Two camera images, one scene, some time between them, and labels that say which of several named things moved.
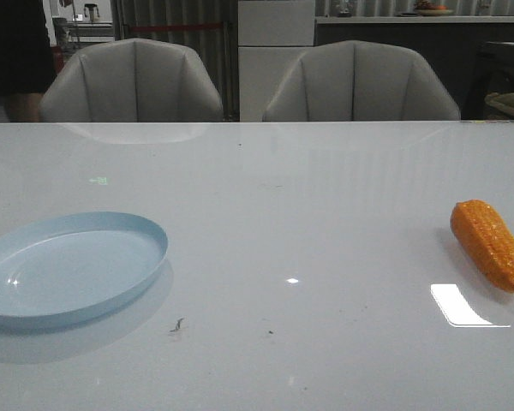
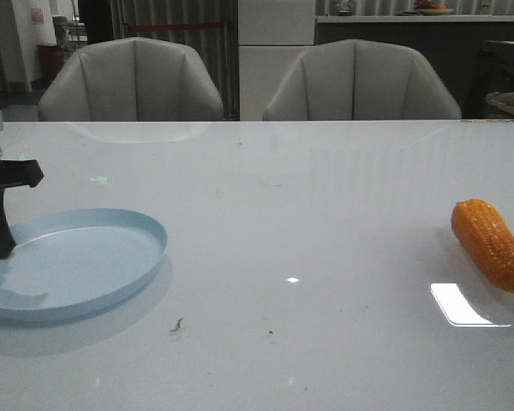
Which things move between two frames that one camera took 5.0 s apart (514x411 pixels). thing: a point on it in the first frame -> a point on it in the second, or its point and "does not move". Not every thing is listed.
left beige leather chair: [132, 80] does not move
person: [17, 54] -> [98, 20]
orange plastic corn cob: [491, 245] does not move
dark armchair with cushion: [499, 85] does not move
